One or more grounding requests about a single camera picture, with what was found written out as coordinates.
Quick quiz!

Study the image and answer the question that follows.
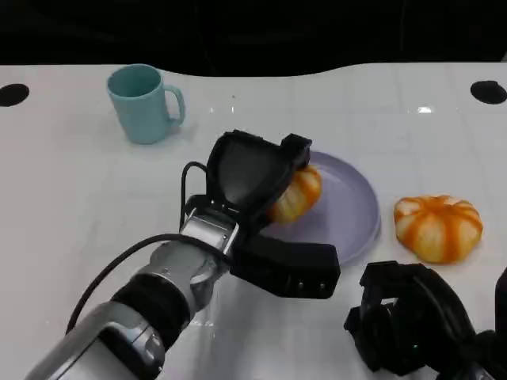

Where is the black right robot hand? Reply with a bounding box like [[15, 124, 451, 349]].
[[342, 260, 478, 376]]

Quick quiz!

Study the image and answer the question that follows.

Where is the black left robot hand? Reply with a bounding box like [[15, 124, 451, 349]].
[[204, 128, 314, 235]]

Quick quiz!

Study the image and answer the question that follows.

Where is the orange white toy bread roll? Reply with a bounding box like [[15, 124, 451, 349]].
[[265, 164, 323, 225], [393, 193, 484, 265]]

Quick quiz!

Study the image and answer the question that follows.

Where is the lilac plate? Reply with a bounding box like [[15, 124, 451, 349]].
[[261, 150, 382, 267]]

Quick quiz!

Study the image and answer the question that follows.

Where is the pale green mug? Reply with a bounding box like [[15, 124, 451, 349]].
[[105, 63, 186, 145]]

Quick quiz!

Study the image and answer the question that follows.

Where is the black table grommet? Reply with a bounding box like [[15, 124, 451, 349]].
[[470, 80, 507, 105], [0, 83, 31, 107]]

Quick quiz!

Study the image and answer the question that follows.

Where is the thin black left wrist cable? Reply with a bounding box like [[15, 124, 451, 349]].
[[180, 161, 210, 230]]

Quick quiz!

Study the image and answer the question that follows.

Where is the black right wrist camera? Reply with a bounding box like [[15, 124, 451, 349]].
[[494, 267, 507, 332]]

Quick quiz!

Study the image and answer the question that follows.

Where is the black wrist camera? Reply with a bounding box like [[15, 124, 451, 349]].
[[494, 267, 507, 332], [228, 233, 342, 301]]

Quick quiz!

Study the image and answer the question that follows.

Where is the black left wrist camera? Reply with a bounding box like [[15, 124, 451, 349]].
[[228, 233, 342, 301]]

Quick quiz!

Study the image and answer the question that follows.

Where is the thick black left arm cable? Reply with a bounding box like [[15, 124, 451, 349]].
[[65, 233, 191, 336]]

